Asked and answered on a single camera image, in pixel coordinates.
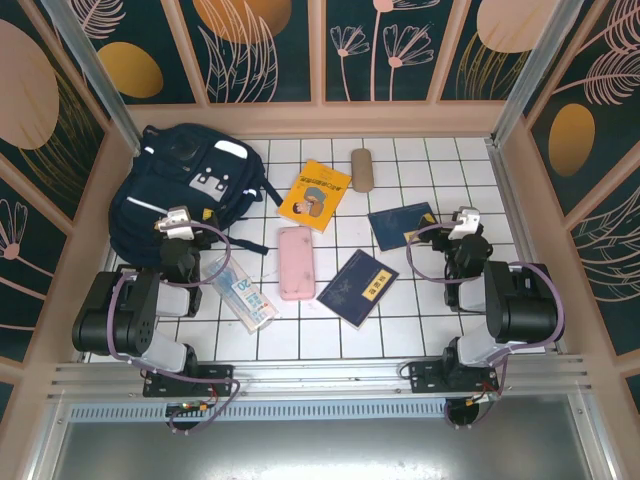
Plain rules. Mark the navy blue backpack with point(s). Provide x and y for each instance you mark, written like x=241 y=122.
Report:
x=150 y=200

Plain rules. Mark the aluminium side rail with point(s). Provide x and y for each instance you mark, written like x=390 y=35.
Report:
x=505 y=200

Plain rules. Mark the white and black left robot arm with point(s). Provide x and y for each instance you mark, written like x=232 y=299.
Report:
x=125 y=320

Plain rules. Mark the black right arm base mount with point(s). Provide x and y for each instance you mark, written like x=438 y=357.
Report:
x=430 y=377

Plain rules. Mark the yellow cartoon cover book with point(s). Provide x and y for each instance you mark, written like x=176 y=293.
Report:
x=310 y=200

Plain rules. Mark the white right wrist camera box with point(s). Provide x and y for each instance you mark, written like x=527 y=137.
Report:
x=465 y=223

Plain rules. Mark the aluminium frame post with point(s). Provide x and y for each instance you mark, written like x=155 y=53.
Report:
x=95 y=75
x=532 y=75

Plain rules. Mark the tan glasses case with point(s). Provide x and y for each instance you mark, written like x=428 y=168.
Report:
x=363 y=170

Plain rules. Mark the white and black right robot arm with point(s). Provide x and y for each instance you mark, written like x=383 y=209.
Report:
x=525 y=305

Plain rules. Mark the slotted metal vent strip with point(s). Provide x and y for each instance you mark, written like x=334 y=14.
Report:
x=320 y=412

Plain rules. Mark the navy blue plain notebook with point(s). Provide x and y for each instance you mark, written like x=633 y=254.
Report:
x=395 y=225

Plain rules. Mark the clear plastic pen pack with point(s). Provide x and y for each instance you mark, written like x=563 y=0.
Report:
x=240 y=295

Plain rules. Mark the pink pencil case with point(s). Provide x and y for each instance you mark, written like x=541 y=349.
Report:
x=296 y=265

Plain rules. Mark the navy notebook with yellow label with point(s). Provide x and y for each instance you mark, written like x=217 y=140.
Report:
x=350 y=290

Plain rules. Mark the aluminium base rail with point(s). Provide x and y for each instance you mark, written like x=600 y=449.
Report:
x=320 y=375

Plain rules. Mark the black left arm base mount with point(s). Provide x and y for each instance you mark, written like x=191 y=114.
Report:
x=215 y=377

